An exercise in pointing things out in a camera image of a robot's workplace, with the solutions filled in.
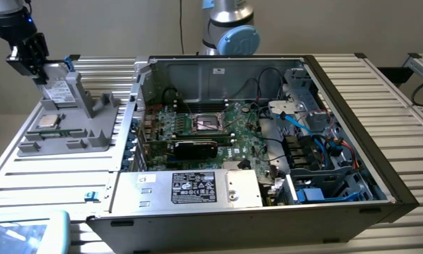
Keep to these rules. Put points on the installed RAM stick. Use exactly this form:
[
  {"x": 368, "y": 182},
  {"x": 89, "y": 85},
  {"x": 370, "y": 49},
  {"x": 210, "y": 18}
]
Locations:
[{"x": 201, "y": 135}]

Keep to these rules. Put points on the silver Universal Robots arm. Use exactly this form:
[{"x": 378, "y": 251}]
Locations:
[{"x": 233, "y": 16}]

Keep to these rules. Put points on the silver power supply unit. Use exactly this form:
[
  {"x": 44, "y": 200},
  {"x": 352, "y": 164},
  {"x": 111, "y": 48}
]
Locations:
[{"x": 186, "y": 190}]

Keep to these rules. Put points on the metal locking lever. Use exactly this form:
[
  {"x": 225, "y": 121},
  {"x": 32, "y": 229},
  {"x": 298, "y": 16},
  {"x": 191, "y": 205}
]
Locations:
[{"x": 229, "y": 116}]

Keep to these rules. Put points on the silver disk bay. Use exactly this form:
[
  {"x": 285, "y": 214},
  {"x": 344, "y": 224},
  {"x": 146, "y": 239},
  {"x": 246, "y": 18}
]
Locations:
[{"x": 295, "y": 105}]

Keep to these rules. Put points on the silver CPU chip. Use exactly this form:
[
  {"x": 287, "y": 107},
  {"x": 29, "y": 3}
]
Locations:
[{"x": 50, "y": 121}]

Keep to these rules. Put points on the blue panel latch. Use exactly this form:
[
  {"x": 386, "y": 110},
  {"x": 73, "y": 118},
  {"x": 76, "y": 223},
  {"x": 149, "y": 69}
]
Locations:
[{"x": 90, "y": 196}]

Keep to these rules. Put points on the blue drive bay bracket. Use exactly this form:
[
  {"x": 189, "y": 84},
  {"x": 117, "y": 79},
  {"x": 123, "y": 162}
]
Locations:
[{"x": 311, "y": 195}]

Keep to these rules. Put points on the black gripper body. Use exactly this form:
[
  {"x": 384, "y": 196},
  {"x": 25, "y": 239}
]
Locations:
[{"x": 13, "y": 26}]

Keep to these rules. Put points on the small silver heatsink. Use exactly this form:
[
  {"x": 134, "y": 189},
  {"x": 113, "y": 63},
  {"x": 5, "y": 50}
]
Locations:
[{"x": 230, "y": 165}]

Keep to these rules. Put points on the silver disk with blue bracket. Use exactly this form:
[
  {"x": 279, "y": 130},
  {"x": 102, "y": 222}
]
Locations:
[{"x": 60, "y": 87}]

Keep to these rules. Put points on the green motherboard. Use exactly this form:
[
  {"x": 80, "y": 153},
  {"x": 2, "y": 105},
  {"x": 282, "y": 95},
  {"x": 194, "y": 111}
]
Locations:
[{"x": 246, "y": 143}]

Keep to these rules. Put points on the grey parts rack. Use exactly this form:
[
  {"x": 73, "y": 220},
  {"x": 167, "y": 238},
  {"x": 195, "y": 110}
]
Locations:
[{"x": 84, "y": 127}]

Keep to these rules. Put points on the black open PC case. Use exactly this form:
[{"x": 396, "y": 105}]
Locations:
[{"x": 233, "y": 227}]

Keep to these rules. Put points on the CPU socket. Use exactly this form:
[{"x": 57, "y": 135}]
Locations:
[{"x": 209, "y": 123}]

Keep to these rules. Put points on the black graphics card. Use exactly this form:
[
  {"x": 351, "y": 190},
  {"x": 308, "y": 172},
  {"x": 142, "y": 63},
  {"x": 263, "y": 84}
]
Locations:
[{"x": 195, "y": 151}]

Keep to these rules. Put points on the silver case side panel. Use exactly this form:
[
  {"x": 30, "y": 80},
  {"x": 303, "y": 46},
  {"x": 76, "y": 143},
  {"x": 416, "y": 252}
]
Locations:
[{"x": 56, "y": 174}]

